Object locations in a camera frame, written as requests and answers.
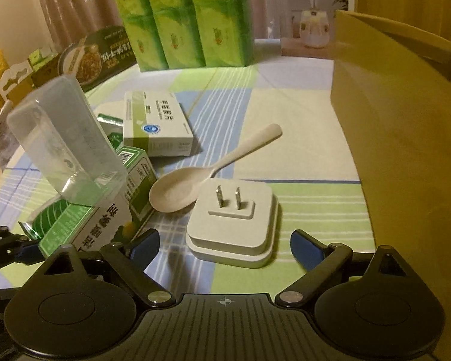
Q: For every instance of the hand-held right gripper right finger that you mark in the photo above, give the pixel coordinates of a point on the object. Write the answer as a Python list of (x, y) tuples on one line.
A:
[(304, 249)]

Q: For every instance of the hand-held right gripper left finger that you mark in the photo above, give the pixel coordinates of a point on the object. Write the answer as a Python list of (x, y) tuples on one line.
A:
[(146, 245)]

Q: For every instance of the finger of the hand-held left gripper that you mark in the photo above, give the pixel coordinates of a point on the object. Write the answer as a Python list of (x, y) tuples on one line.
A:
[(24, 252), (0, 235)]

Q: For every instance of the cream plastic spoon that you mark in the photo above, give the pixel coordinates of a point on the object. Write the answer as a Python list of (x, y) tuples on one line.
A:
[(176, 190)]

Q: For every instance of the white power adapter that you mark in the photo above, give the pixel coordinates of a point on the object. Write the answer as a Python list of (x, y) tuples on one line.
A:
[(233, 225)]

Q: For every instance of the clear plastic container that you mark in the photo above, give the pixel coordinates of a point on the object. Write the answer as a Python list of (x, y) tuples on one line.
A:
[(65, 139)]

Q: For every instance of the white medicine box green stripe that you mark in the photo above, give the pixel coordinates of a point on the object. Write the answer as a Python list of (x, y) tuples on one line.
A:
[(158, 124)]

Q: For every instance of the large cardboard box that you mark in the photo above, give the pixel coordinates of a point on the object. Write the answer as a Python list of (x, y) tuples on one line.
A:
[(406, 131)]

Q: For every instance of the white printed plastic bag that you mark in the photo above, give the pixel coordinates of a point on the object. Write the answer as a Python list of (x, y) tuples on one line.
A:
[(2, 135)]

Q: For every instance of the small green patterned box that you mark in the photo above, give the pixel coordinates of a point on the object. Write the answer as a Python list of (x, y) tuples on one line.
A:
[(112, 131)]

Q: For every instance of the white carved cardboard piece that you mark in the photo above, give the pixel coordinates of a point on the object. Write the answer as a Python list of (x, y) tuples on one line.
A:
[(13, 79)]

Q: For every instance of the small green boxes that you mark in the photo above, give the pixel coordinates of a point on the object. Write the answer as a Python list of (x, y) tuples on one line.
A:
[(43, 59)]

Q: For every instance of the dark oval instant meal bowl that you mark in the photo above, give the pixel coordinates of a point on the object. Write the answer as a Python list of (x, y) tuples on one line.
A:
[(97, 58)]

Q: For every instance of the green tissue pack bundle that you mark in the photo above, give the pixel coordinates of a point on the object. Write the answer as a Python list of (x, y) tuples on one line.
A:
[(180, 18)]

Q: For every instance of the white humidifier box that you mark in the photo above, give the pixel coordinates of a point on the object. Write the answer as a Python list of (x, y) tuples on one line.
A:
[(312, 11)]

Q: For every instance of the beige curtain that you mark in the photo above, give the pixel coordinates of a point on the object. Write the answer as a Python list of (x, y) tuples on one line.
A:
[(75, 3)]

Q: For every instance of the wooden door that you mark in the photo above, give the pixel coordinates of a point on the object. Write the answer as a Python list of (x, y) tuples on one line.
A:
[(417, 3)]

